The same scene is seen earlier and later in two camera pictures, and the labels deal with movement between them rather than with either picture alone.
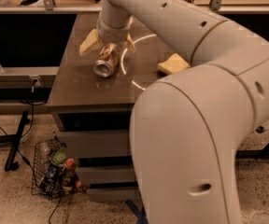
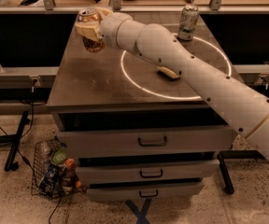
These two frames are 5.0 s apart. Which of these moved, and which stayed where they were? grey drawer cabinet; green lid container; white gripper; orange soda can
Moved: orange soda can
Stayed: grey drawer cabinet; green lid container; white gripper
